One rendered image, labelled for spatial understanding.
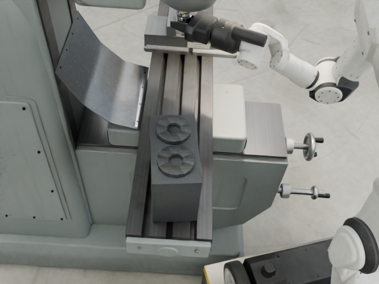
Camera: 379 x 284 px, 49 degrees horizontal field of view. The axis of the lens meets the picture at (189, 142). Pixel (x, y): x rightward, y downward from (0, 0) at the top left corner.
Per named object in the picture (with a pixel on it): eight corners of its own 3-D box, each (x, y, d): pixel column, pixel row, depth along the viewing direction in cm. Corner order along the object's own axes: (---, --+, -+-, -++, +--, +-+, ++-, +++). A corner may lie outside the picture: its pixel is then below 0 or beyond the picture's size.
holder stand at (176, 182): (190, 156, 126) (195, 110, 111) (197, 221, 113) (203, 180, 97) (150, 156, 125) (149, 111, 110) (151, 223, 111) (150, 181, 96)
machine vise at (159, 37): (236, 34, 166) (240, 10, 157) (237, 58, 156) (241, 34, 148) (148, 27, 165) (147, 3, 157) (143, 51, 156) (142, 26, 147)
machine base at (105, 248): (236, 177, 242) (242, 157, 227) (241, 279, 204) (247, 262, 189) (28, 164, 240) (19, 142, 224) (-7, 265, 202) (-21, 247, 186)
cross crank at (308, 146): (313, 145, 179) (321, 127, 169) (317, 167, 171) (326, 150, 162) (276, 142, 178) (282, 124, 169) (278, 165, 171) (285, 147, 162)
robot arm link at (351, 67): (344, 79, 135) (388, 30, 116) (344, 111, 128) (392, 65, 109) (311, 69, 133) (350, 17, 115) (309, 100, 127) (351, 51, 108)
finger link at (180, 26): (171, 18, 124) (190, 24, 123) (171, 27, 127) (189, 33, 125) (168, 21, 124) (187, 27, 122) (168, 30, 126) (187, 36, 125)
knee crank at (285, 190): (327, 191, 175) (331, 183, 170) (330, 203, 171) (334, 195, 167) (275, 187, 175) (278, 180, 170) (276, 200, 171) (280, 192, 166)
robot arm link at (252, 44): (236, 29, 127) (272, 41, 125) (223, 61, 126) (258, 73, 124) (233, 12, 116) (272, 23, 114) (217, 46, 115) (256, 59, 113)
